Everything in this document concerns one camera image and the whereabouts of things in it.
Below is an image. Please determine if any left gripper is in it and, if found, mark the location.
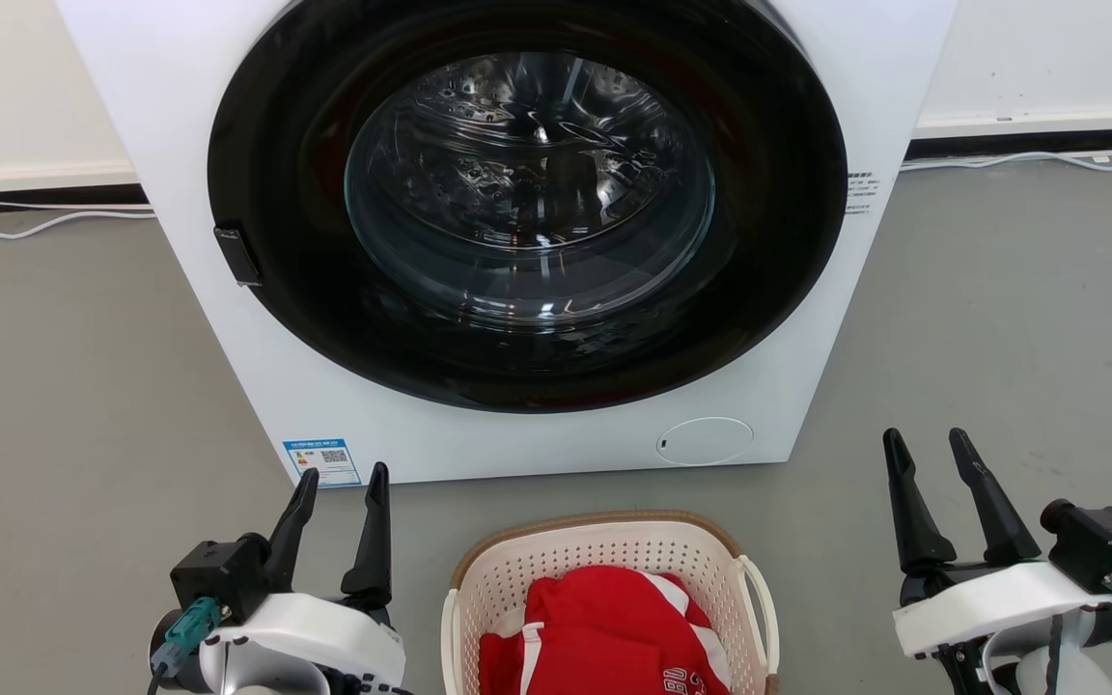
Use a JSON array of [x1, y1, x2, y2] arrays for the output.
[[216, 461, 409, 695]]

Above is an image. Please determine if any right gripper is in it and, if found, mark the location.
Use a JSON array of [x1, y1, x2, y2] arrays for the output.
[[882, 427, 1112, 695]]

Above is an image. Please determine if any cream perforated laundry basket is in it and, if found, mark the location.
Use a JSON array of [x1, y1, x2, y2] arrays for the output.
[[440, 510, 781, 695]]

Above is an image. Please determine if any blue energy label sticker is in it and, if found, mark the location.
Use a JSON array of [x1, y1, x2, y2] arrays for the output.
[[283, 438, 363, 489]]

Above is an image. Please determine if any round black washing machine door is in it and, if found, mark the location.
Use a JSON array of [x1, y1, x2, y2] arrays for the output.
[[207, 0, 849, 414]]

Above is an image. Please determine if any round white filter cover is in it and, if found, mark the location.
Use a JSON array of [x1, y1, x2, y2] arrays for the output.
[[656, 417, 755, 467]]

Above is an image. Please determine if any red garment with white stripes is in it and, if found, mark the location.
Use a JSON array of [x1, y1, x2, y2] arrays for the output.
[[479, 565, 733, 695]]

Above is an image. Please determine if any white front-load washing machine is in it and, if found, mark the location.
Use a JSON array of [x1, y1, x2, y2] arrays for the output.
[[54, 0, 960, 488]]

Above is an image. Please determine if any black door handle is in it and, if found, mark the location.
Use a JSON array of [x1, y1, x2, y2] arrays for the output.
[[213, 225, 263, 288]]

